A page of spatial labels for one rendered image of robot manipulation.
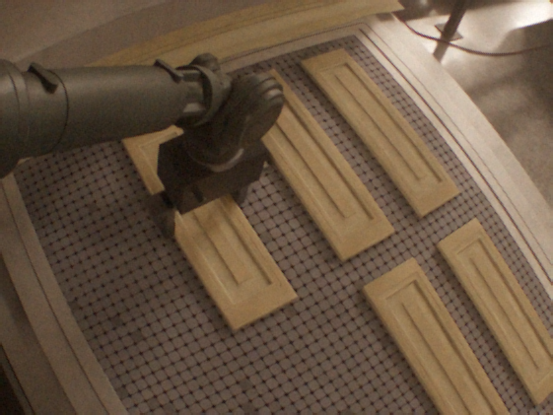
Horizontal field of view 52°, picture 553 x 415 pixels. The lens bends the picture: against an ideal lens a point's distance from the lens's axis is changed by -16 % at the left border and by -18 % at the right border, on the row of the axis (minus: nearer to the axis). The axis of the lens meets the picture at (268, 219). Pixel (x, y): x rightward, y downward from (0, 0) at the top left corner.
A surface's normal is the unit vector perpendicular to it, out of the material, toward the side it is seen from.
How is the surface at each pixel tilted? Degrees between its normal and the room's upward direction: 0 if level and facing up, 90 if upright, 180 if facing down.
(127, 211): 0
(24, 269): 0
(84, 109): 66
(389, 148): 11
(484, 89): 0
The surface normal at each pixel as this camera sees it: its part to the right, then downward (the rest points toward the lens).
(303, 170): 0.00, -0.39
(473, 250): 0.07, -0.62
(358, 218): 0.27, -0.32
